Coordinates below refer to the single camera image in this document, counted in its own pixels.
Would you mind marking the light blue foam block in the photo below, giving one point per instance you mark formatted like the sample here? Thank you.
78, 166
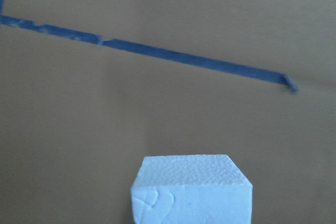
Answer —
191, 189

